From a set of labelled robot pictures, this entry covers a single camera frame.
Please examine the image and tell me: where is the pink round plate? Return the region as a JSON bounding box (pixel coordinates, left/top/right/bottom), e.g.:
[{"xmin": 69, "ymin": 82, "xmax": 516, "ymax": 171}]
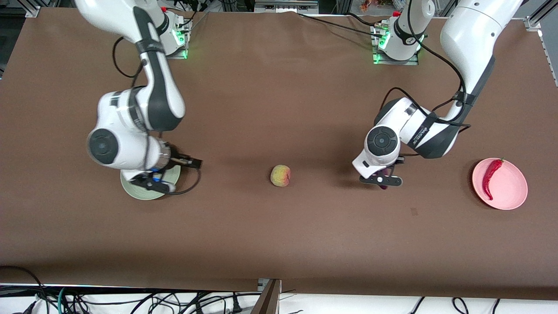
[{"xmin": 472, "ymin": 157, "xmax": 528, "ymax": 211}]

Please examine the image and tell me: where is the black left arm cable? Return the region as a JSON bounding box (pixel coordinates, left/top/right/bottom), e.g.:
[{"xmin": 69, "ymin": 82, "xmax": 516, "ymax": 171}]
[{"xmin": 380, "ymin": 20, "xmax": 471, "ymax": 131}]

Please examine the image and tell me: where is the thick black looped cable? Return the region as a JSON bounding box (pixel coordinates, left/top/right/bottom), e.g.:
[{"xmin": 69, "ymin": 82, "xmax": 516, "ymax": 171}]
[{"xmin": 0, "ymin": 265, "xmax": 51, "ymax": 314}]

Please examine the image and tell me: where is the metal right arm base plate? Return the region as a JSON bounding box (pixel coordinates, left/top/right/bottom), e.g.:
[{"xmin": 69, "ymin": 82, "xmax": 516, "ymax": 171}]
[{"xmin": 166, "ymin": 13, "xmax": 192, "ymax": 60}]

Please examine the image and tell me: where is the long black table cable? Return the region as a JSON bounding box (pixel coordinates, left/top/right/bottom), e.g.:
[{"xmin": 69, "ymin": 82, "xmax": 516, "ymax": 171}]
[{"xmin": 298, "ymin": 13, "xmax": 380, "ymax": 36}]

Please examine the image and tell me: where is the brown table cover sheet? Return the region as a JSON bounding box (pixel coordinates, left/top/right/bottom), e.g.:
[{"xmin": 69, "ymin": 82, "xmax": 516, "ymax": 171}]
[{"xmin": 0, "ymin": 7, "xmax": 558, "ymax": 300}]

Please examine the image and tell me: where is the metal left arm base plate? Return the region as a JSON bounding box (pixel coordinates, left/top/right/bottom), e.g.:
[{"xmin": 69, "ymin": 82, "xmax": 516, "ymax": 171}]
[{"xmin": 371, "ymin": 24, "xmax": 420, "ymax": 66}]

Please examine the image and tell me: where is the grey background device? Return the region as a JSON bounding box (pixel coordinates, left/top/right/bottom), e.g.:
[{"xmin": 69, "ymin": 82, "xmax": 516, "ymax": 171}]
[{"xmin": 254, "ymin": 0, "xmax": 320, "ymax": 14}]

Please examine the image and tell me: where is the red chili pepper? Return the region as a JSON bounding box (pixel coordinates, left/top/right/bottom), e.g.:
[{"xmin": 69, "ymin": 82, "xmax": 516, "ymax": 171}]
[{"xmin": 482, "ymin": 158, "xmax": 504, "ymax": 201}]

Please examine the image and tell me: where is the short black table cable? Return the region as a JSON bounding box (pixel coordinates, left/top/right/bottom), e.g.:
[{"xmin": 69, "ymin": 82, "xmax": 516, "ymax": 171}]
[{"xmin": 347, "ymin": 12, "xmax": 382, "ymax": 27}]

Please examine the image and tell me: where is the yellow-pink peach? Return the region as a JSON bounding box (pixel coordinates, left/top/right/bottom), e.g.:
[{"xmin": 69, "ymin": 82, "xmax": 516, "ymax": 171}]
[{"xmin": 270, "ymin": 165, "xmax": 291, "ymax": 188}]

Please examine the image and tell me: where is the pale green round plate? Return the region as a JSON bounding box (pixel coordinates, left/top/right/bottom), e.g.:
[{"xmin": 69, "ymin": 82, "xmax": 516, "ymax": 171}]
[{"xmin": 121, "ymin": 165, "xmax": 181, "ymax": 201}]

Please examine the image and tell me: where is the brown wooden board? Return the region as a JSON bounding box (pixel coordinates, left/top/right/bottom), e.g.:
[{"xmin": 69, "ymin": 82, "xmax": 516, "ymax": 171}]
[{"xmin": 251, "ymin": 279, "xmax": 282, "ymax": 314}]

